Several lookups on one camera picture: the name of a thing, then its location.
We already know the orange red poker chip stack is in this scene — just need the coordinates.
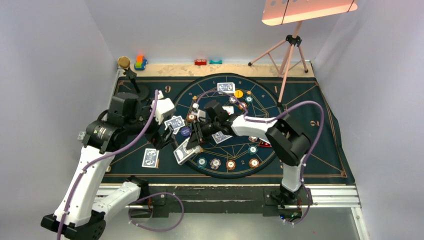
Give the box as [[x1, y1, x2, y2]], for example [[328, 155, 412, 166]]
[[226, 160, 236, 171]]

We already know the pink white poker chip stack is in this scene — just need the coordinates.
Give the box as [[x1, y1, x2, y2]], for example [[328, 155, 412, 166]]
[[210, 158, 221, 170]]

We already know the purple small blind button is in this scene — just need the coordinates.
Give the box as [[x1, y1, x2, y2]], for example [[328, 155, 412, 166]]
[[180, 126, 191, 137]]

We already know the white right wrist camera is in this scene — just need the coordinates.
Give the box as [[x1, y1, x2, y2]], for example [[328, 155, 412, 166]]
[[191, 102, 206, 122]]

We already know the colourful toy block stack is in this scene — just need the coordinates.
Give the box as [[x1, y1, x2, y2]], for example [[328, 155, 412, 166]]
[[134, 55, 148, 71]]

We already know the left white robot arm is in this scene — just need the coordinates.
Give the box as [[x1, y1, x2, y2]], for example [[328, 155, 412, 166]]
[[40, 90, 176, 240]]

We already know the red toy block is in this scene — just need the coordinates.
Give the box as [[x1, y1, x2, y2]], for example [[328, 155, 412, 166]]
[[194, 58, 208, 66]]

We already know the red triangular button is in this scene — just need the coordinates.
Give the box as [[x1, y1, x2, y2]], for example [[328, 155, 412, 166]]
[[258, 140, 272, 148]]

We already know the discarded card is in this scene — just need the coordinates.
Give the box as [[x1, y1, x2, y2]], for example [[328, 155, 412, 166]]
[[141, 148, 160, 168]]

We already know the pink tripod lamp stand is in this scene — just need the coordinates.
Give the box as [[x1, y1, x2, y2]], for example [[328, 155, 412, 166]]
[[247, 0, 359, 108]]

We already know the yellow dealer button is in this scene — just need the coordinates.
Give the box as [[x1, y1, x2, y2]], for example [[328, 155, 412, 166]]
[[234, 89, 244, 99]]

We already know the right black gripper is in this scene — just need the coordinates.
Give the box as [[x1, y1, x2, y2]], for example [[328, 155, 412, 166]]
[[186, 119, 220, 151]]

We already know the teal toy block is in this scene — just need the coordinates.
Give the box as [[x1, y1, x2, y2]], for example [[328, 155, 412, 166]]
[[209, 59, 223, 65]]

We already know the face down card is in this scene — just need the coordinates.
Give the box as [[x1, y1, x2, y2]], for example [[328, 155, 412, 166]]
[[212, 131, 232, 144]]

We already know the green poker chip stack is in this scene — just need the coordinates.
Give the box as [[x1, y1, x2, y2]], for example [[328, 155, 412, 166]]
[[197, 157, 207, 169]]

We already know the gold round knob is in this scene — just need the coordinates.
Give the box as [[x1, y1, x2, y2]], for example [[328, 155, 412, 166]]
[[117, 56, 131, 69]]

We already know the grey lego brick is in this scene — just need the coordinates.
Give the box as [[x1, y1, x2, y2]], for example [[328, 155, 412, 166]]
[[77, 131, 86, 141]]

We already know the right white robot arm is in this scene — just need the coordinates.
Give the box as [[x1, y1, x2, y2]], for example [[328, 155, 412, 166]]
[[185, 100, 312, 204]]

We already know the round blue poker mat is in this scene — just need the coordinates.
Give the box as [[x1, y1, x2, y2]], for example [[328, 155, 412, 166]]
[[164, 73, 283, 180]]

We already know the blue playing card deck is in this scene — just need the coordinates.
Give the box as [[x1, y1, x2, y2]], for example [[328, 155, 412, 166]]
[[173, 138, 201, 166]]

